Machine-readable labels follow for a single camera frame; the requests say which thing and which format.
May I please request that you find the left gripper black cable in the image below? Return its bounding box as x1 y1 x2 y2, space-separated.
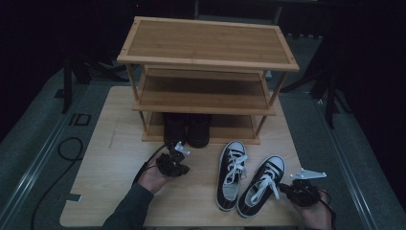
131 143 169 187

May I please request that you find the black floor cable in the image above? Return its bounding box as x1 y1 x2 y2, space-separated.
30 137 84 230

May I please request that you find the aluminium floor rail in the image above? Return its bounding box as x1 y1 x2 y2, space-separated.
0 90 89 228
314 97 379 230

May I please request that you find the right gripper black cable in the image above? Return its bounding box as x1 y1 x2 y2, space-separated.
319 189 337 230

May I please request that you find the black shoe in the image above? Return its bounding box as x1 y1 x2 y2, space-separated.
186 113 213 150
163 112 188 146

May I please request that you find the person's right hand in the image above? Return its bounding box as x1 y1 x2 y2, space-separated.
292 189 335 230

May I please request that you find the black metal stand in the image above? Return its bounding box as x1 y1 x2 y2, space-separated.
281 34 353 130
55 56 130 115

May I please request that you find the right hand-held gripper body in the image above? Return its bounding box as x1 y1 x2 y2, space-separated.
288 168 327 208

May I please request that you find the black and white sneaker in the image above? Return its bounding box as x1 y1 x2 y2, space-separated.
236 154 286 219
215 140 249 213

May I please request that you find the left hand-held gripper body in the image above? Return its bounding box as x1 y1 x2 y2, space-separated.
155 141 192 178

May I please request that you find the person's left hand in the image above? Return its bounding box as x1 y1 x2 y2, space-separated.
136 157 175 196

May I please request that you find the wooden three-tier shoe rack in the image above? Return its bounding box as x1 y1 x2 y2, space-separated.
116 15 301 145

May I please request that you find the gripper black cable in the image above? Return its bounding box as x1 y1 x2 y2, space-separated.
319 189 337 230
131 143 169 187

